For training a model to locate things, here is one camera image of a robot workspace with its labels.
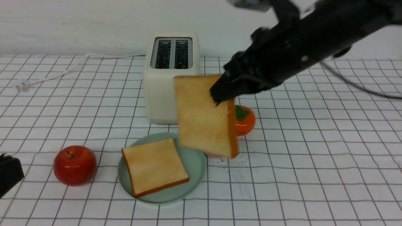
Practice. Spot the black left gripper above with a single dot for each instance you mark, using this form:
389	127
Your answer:
11	173

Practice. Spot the light green plate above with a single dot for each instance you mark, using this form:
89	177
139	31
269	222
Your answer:
194	162

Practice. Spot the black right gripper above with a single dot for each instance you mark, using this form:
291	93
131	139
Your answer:
299	40

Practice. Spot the toast slice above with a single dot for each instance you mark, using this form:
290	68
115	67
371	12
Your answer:
154	166
203	125

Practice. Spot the pink peach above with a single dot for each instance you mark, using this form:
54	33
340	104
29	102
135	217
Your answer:
210	155

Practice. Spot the orange persimmon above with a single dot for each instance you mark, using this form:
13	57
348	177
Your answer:
245	120

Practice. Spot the red apple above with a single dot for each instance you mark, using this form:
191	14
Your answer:
75	165

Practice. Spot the cream white toaster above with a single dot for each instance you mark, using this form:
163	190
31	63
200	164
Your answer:
169	54

